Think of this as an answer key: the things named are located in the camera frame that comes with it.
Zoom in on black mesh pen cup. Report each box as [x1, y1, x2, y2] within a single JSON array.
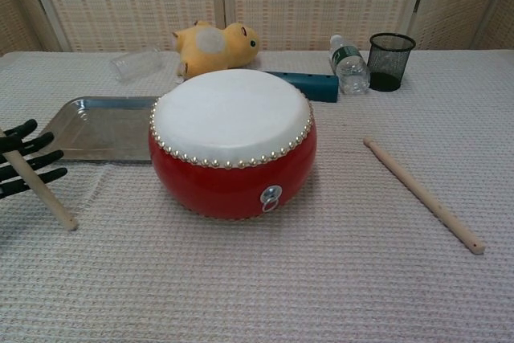
[[368, 33, 417, 92]]

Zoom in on clear plastic cup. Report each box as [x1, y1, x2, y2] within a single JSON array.
[[110, 47, 164, 84]]

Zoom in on stainless steel tray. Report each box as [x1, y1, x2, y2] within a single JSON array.
[[35, 96, 162, 165]]

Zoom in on red drum white skin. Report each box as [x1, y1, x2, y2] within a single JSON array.
[[147, 69, 318, 223]]

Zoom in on teal blue box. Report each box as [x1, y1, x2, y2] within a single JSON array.
[[263, 71, 340, 104]]

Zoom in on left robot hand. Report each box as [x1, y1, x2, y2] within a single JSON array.
[[0, 119, 69, 200]]

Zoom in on wooden drumstick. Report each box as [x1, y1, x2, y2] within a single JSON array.
[[362, 137, 487, 255], [0, 128, 79, 232]]

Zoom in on white woven tablecloth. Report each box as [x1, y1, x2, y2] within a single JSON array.
[[0, 50, 514, 343]]

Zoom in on beige woven folding screen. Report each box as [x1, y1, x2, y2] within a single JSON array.
[[0, 0, 514, 55]]

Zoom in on yellow plush toy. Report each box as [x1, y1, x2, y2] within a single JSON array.
[[167, 20, 261, 80]]

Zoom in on green label water bottle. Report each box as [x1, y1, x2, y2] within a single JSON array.
[[328, 34, 371, 96]]

